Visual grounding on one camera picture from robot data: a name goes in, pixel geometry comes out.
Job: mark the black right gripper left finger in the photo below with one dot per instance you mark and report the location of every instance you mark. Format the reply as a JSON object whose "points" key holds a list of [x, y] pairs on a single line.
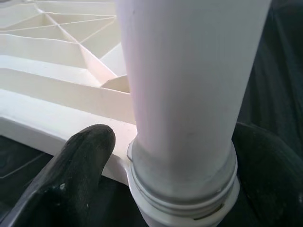
{"points": [[66, 184]]}

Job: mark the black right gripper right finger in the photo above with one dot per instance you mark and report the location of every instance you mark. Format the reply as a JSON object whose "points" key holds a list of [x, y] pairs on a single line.
{"points": [[272, 184]]}

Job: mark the white plastic table top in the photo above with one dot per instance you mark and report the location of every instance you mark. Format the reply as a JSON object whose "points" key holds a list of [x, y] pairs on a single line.
{"points": [[47, 106]]}

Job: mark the white plastic table leg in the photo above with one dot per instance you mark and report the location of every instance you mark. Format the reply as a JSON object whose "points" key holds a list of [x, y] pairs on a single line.
{"points": [[189, 82]]}

